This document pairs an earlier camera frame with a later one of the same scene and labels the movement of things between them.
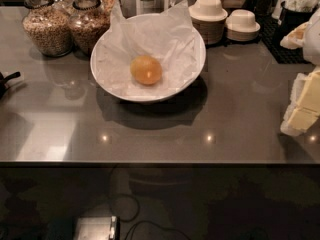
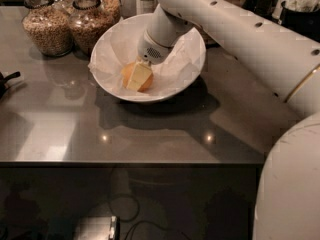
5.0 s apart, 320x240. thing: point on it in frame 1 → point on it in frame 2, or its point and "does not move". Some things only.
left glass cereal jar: x=46 y=24 does not move
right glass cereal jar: x=89 y=21 does not move
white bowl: x=148 y=57 does not move
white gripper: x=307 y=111 → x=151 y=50
